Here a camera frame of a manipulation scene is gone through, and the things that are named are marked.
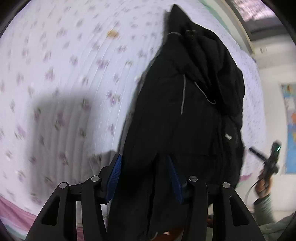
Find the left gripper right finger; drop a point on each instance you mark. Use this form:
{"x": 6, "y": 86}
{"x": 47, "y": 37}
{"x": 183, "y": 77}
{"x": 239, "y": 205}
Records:
{"x": 232, "y": 220}

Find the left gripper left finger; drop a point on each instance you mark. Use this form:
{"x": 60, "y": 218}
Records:
{"x": 58, "y": 218}

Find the dark framed window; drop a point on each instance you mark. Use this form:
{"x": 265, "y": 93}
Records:
{"x": 258, "y": 20}

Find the white wall socket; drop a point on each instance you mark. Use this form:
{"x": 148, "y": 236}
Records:
{"x": 263, "y": 49}

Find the black hooded jacket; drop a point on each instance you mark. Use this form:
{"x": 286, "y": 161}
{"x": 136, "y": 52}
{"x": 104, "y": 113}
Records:
{"x": 189, "y": 114}

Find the wall map poster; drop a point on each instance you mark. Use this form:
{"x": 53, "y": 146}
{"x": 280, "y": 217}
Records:
{"x": 288, "y": 92}

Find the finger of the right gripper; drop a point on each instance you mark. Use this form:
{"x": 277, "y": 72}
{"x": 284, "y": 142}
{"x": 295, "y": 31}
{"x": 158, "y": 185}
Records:
{"x": 259, "y": 154}

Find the grey green right sleeve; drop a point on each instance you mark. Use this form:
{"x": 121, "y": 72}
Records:
{"x": 269, "y": 227}

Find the pink mattress sheet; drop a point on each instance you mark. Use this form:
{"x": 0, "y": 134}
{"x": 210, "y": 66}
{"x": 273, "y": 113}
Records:
{"x": 17, "y": 221}

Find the floral quilted bedspread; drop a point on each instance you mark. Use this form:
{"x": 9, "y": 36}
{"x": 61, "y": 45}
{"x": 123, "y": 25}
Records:
{"x": 71, "y": 72}

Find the person's right hand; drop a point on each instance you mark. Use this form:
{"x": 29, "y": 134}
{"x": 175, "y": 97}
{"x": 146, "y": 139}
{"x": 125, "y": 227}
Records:
{"x": 263, "y": 187}

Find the wooden window sill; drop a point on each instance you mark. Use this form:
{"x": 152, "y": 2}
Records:
{"x": 235, "y": 27}

